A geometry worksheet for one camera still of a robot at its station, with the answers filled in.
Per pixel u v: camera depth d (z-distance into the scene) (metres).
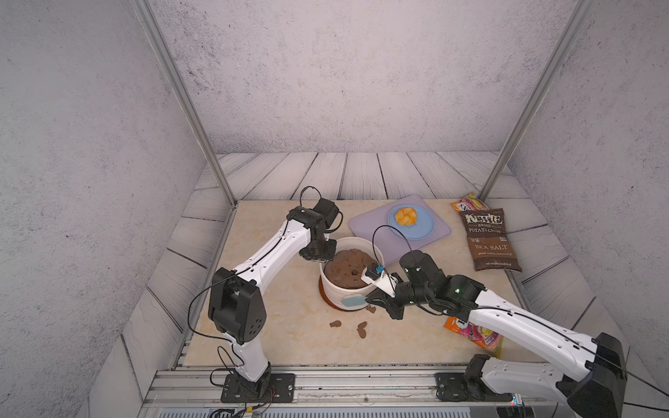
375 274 0.60
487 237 1.05
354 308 0.86
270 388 0.72
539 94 0.86
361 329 0.84
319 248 0.71
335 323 0.85
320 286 0.87
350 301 0.74
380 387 0.74
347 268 0.87
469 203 1.17
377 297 0.65
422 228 1.11
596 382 0.37
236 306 0.45
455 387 0.73
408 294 0.61
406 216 1.11
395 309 0.62
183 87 0.85
